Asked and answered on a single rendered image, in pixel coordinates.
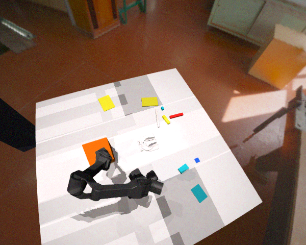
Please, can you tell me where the yellow rectangular block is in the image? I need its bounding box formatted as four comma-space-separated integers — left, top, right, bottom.
162, 115, 170, 124

